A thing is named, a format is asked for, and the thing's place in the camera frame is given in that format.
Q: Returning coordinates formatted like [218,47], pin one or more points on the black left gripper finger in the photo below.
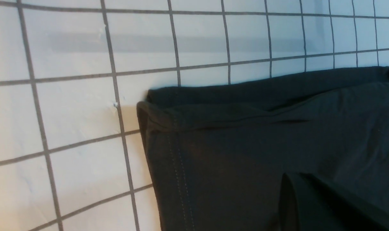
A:
[311,203]

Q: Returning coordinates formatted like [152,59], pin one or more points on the gray long-sleeve top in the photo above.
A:
[216,154]

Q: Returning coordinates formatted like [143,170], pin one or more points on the white grid-pattern table mat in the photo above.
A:
[72,72]

